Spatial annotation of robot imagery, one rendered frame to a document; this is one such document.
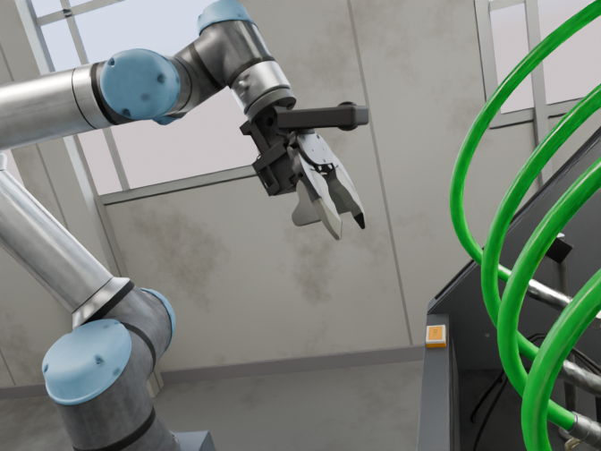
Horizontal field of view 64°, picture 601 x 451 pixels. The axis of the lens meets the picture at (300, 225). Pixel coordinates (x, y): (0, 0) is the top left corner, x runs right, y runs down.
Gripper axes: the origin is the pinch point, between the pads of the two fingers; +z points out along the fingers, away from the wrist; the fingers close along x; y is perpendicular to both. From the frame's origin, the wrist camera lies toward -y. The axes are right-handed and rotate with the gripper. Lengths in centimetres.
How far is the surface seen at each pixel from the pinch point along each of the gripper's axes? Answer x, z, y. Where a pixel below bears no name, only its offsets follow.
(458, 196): 6.2, 3.7, -15.0
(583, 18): 6.1, -4.4, -32.0
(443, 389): -6.5, 26.0, 3.7
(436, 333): -18.7, 21.2, 5.7
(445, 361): -13.3, 24.3, 4.3
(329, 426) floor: -111, 61, 112
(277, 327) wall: -140, 15, 136
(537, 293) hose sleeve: 3.0, 16.4, -16.1
